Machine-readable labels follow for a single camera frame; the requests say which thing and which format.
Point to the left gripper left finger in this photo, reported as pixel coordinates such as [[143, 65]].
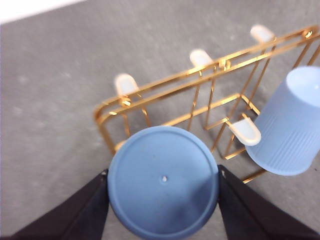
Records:
[[75, 217]]

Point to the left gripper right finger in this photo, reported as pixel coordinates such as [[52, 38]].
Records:
[[250, 212]]

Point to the blue ribbed plastic cup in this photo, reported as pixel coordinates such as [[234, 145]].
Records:
[[162, 180], [287, 130]]

